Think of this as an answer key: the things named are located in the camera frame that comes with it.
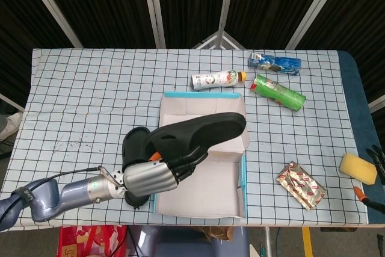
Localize yellow sponge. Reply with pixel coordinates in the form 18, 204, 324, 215
339, 152, 379, 185

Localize blue plastic chair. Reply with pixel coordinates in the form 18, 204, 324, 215
128, 226, 250, 257

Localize blue snack package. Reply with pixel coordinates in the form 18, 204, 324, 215
247, 52, 302, 76

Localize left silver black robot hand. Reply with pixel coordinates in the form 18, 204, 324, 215
120, 145, 211, 198

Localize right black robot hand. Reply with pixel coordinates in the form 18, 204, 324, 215
354, 144, 385, 208

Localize silver red snack packet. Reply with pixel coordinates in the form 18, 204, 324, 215
276, 161, 327, 210

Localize light blue open shoe box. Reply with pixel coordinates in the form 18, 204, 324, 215
152, 90, 251, 219

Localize black rubber slipper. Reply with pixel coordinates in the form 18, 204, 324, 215
144, 111, 247, 163
121, 126, 153, 210

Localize green chip canister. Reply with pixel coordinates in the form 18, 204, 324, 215
250, 73, 307, 113

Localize yellow pole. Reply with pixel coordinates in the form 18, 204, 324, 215
301, 226, 312, 257

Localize red patterned bag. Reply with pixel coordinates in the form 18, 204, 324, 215
58, 224, 129, 257

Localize white metal frame rail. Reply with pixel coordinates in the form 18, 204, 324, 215
0, 93, 25, 112
368, 96, 385, 113

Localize grey metal table leg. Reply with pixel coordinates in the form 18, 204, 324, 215
263, 226, 271, 257

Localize brown paper bag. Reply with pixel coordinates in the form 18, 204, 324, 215
197, 226, 235, 241

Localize white metal screen foot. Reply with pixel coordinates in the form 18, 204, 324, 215
192, 30, 246, 49

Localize dark blue table pad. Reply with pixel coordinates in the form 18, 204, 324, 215
336, 49, 385, 225

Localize blue checkered tablecloth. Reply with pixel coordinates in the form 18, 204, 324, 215
1, 48, 369, 231

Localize white drink bottle yellow cap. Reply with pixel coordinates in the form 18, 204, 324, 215
191, 70, 248, 91

